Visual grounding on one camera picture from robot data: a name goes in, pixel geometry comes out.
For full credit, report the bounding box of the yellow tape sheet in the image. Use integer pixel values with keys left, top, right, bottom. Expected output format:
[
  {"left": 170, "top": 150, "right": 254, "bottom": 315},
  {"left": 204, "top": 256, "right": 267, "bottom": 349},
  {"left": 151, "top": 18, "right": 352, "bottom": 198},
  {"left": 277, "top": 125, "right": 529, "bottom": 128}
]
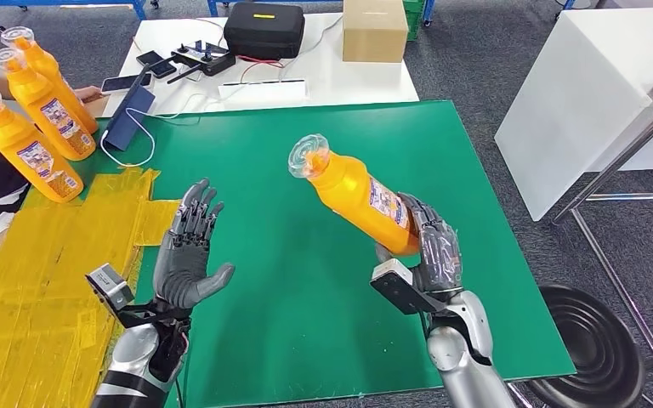
[{"left": 0, "top": 167, "right": 184, "bottom": 408}]

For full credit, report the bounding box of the green plastic crate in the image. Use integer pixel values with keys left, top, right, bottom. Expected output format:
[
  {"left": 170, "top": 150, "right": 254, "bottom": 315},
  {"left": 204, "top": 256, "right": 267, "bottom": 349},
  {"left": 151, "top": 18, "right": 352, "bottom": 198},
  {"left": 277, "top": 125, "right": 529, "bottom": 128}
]
[{"left": 402, "top": 0, "right": 425, "bottom": 42}]

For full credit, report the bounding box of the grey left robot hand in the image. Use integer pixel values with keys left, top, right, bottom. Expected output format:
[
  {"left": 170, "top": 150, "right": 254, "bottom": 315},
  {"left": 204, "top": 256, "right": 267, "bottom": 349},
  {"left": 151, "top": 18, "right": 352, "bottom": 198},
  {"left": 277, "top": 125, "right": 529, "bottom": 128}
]
[{"left": 152, "top": 178, "right": 236, "bottom": 311}]

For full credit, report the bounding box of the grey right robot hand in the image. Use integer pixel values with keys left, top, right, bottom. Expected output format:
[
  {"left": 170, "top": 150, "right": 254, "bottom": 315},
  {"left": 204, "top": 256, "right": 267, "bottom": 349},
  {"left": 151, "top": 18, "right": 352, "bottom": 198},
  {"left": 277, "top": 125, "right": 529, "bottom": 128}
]
[{"left": 376, "top": 192, "right": 464, "bottom": 295}]

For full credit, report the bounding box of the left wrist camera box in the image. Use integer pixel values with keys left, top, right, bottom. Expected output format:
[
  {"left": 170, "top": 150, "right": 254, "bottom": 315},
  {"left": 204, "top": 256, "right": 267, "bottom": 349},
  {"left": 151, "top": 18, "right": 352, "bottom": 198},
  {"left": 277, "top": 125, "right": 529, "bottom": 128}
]
[{"left": 85, "top": 263, "right": 136, "bottom": 318}]

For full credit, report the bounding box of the orange bottle with label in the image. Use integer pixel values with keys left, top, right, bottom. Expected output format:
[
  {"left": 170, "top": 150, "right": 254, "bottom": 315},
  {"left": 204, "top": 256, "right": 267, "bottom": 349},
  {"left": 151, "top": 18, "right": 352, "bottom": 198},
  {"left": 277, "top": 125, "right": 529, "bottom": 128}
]
[
  {"left": 0, "top": 88, "right": 85, "bottom": 204},
  {"left": 287, "top": 133, "right": 424, "bottom": 258},
  {"left": 0, "top": 48, "right": 97, "bottom": 162}
]

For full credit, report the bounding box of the cardboard box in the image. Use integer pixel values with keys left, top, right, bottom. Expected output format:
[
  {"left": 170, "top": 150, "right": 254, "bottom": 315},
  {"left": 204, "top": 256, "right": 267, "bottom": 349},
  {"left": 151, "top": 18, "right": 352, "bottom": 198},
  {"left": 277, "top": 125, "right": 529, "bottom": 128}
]
[{"left": 342, "top": 0, "right": 410, "bottom": 64}]

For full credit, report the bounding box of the black carrying case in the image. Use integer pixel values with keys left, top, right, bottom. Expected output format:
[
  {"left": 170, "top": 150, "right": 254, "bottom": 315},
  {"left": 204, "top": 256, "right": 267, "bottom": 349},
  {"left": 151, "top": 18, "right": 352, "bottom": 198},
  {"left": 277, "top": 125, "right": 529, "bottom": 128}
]
[{"left": 224, "top": 1, "right": 306, "bottom": 61}]

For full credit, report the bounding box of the person's left hand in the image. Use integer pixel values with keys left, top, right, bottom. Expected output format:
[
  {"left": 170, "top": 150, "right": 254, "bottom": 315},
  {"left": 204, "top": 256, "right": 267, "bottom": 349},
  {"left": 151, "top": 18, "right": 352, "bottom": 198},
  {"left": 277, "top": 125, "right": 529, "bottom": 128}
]
[{"left": 72, "top": 85, "right": 104, "bottom": 105}]

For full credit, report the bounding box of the blue tablet cover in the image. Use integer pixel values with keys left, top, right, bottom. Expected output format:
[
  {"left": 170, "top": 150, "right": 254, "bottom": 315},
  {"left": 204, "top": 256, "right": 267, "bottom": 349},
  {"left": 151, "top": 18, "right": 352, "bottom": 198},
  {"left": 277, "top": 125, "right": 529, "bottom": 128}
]
[{"left": 104, "top": 66, "right": 157, "bottom": 152}]

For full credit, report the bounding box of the black remote controller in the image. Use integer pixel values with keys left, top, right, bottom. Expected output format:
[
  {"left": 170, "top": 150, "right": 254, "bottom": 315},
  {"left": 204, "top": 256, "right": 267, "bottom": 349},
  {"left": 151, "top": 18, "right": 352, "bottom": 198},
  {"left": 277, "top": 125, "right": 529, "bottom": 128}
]
[{"left": 166, "top": 39, "right": 237, "bottom": 86}]

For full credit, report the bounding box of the black round stool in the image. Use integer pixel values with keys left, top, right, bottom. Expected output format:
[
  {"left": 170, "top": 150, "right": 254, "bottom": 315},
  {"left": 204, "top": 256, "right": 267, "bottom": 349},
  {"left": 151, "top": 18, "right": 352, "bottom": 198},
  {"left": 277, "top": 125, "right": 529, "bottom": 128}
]
[{"left": 523, "top": 284, "right": 648, "bottom": 408}]

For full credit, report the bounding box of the white charging cable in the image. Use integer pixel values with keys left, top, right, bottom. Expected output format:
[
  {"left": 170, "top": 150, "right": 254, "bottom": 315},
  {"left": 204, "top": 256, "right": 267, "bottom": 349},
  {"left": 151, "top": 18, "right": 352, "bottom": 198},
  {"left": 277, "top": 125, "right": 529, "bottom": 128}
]
[{"left": 99, "top": 91, "right": 222, "bottom": 169}]

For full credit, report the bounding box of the red cable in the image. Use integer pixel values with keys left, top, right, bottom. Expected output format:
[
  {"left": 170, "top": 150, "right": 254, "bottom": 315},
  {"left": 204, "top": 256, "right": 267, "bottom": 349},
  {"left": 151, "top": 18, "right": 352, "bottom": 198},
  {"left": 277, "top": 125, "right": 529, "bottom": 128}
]
[{"left": 239, "top": 54, "right": 286, "bottom": 84}]

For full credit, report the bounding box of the green table board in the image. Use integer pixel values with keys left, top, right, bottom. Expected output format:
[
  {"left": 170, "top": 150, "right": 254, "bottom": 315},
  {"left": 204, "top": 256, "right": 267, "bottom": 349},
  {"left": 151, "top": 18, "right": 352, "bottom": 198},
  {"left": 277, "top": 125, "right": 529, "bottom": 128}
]
[{"left": 72, "top": 99, "right": 577, "bottom": 408}]

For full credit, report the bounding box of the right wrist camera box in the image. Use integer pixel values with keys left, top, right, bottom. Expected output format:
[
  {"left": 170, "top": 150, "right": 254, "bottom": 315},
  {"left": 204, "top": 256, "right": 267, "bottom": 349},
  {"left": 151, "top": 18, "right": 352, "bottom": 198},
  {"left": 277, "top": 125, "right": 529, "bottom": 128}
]
[{"left": 370, "top": 258, "right": 439, "bottom": 315}]

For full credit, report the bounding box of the orange bottle with blue logo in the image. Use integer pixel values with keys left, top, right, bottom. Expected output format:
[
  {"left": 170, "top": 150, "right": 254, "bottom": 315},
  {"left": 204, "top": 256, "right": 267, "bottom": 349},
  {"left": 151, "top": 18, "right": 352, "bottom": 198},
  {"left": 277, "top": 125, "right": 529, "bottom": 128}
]
[{"left": 0, "top": 26, "right": 99, "bottom": 135}]

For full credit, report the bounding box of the white power strip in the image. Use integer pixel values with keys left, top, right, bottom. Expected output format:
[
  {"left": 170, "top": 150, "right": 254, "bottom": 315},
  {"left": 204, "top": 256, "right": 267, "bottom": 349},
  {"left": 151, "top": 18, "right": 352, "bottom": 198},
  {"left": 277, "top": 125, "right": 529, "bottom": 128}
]
[{"left": 218, "top": 78, "right": 310, "bottom": 105}]

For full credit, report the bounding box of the smartphone with pale screen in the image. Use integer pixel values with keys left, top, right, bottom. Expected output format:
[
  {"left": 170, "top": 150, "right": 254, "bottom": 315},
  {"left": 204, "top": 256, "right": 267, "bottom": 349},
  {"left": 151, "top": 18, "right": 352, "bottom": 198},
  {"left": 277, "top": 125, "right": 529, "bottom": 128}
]
[{"left": 100, "top": 73, "right": 153, "bottom": 94}]

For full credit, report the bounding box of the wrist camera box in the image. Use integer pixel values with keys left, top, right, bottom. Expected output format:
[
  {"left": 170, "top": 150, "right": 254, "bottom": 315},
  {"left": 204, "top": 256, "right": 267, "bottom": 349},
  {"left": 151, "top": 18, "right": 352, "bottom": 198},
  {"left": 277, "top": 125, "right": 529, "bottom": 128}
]
[
  {"left": 370, "top": 258, "right": 439, "bottom": 315},
  {"left": 85, "top": 263, "right": 136, "bottom": 318}
]

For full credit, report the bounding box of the large white table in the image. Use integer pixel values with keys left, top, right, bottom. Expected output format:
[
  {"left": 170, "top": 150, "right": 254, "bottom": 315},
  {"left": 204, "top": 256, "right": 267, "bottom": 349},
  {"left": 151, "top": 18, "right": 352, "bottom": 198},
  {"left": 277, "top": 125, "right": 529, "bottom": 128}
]
[{"left": 494, "top": 7, "right": 653, "bottom": 222}]

